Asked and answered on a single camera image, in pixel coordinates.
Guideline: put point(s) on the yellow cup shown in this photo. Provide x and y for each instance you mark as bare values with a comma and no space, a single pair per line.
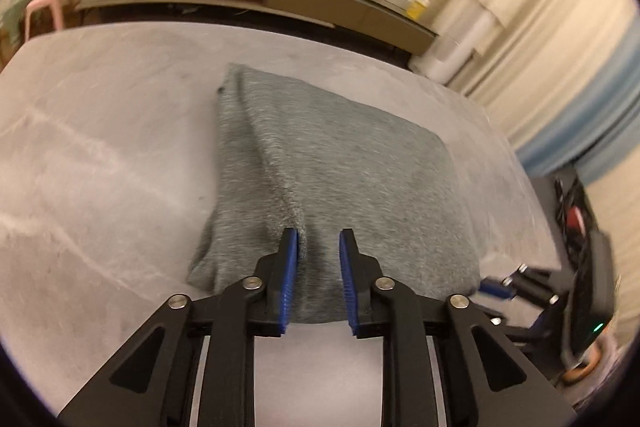
418,8

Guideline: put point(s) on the blue curtain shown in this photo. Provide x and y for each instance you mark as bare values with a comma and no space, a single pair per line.
590,122

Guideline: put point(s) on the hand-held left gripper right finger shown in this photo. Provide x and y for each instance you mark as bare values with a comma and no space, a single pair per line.
348,287

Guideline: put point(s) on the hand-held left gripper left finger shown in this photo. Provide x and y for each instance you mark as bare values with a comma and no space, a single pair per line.
289,277

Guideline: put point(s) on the person's right hand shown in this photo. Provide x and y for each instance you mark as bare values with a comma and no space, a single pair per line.
575,372

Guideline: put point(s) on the grey knit garment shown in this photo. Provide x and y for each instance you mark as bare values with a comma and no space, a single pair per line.
325,157

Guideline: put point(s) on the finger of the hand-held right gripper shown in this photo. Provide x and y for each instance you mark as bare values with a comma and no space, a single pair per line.
525,334
535,284

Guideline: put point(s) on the cream curtain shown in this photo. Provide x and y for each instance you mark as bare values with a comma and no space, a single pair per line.
575,22

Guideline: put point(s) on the green plastic chair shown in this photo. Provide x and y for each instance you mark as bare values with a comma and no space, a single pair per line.
17,12

